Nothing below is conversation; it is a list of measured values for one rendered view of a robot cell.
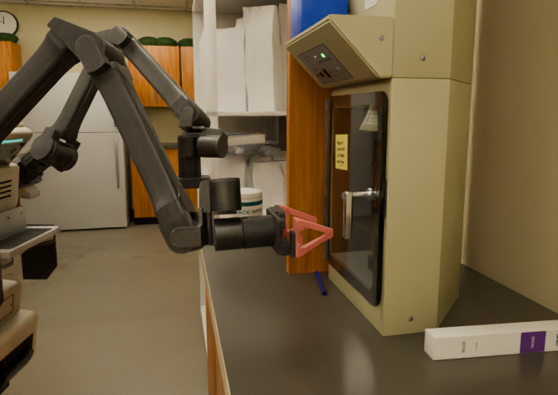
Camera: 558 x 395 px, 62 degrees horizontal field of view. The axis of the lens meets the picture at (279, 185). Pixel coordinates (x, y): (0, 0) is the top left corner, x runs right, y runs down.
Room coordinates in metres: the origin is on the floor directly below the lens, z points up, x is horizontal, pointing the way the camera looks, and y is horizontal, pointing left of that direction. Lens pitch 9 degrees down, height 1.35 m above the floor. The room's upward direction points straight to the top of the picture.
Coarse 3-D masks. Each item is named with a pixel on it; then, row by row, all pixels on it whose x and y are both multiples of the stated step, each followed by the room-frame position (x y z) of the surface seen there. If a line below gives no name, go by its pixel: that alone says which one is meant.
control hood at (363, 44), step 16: (336, 16) 0.79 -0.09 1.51; (352, 16) 0.80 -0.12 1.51; (368, 16) 0.80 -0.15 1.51; (304, 32) 0.93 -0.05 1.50; (320, 32) 0.86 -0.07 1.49; (336, 32) 0.80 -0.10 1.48; (352, 32) 0.79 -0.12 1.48; (368, 32) 0.80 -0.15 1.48; (384, 32) 0.81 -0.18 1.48; (288, 48) 1.08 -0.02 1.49; (304, 48) 0.99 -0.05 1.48; (336, 48) 0.85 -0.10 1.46; (352, 48) 0.80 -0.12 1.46; (368, 48) 0.80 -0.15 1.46; (384, 48) 0.81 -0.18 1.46; (352, 64) 0.85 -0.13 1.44; (368, 64) 0.80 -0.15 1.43; (384, 64) 0.81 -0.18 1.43; (352, 80) 0.92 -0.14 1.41; (368, 80) 0.88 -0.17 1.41
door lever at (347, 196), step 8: (344, 192) 0.85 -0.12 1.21; (352, 192) 0.85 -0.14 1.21; (360, 192) 0.85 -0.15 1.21; (368, 192) 0.85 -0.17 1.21; (344, 200) 0.85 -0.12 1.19; (352, 200) 0.84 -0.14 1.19; (368, 200) 0.86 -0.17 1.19; (344, 208) 0.85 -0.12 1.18; (352, 208) 0.84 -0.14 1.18; (344, 216) 0.85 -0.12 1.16; (352, 216) 0.84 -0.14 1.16; (344, 224) 0.84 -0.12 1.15; (344, 232) 0.84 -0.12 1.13
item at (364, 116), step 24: (336, 96) 1.05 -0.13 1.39; (360, 96) 0.91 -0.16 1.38; (384, 96) 0.82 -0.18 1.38; (336, 120) 1.05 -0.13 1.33; (360, 120) 0.91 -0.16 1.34; (384, 120) 0.82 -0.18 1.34; (360, 144) 0.91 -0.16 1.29; (384, 144) 0.82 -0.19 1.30; (336, 168) 1.04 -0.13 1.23; (360, 168) 0.90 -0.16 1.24; (336, 192) 1.04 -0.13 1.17; (336, 216) 1.04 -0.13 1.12; (360, 216) 0.90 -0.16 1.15; (336, 240) 1.03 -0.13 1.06; (360, 240) 0.89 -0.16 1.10; (336, 264) 1.03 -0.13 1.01; (360, 264) 0.89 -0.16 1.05; (360, 288) 0.89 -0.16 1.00
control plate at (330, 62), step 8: (312, 48) 0.95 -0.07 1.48; (320, 48) 0.92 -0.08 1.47; (304, 56) 1.03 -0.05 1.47; (312, 56) 0.99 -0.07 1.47; (320, 56) 0.95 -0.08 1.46; (328, 56) 0.91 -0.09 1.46; (304, 64) 1.07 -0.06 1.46; (312, 64) 1.03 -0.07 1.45; (320, 64) 0.99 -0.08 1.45; (328, 64) 0.95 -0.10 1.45; (336, 64) 0.91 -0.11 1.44; (312, 72) 1.07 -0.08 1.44; (328, 72) 0.99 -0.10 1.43; (336, 72) 0.95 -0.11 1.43; (344, 72) 0.91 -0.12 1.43; (320, 80) 1.08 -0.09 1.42; (328, 80) 1.03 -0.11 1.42; (336, 80) 0.99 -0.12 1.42
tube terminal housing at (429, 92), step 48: (384, 0) 0.85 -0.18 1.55; (432, 0) 0.82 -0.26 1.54; (432, 48) 0.83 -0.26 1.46; (432, 96) 0.83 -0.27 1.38; (432, 144) 0.83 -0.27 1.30; (432, 192) 0.83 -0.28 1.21; (384, 240) 0.82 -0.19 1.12; (432, 240) 0.83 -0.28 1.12; (384, 288) 0.81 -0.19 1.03; (432, 288) 0.83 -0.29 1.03
